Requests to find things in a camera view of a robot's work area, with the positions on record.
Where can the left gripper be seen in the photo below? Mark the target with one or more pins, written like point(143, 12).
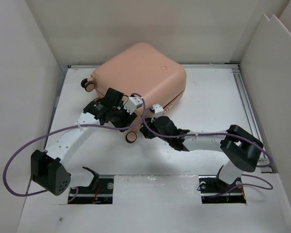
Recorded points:
point(128, 119)

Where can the aluminium rail frame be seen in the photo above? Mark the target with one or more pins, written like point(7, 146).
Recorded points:
point(253, 126)

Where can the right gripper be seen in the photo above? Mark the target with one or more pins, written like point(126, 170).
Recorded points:
point(147, 132)

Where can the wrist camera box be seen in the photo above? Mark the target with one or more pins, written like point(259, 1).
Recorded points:
point(158, 110)
point(132, 104)

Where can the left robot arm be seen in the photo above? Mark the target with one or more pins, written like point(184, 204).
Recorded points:
point(48, 167)

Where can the pink suitcase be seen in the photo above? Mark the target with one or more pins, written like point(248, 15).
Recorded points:
point(144, 71)

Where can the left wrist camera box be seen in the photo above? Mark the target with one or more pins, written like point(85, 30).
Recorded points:
point(132, 104)

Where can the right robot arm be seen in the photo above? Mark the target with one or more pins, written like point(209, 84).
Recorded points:
point(241, 148)

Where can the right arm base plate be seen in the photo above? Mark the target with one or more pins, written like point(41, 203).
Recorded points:
point(214, 191)

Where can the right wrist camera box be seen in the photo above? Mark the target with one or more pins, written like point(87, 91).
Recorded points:
point(158, 110)

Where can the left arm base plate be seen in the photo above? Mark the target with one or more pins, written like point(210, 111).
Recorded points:
point(103, 194)

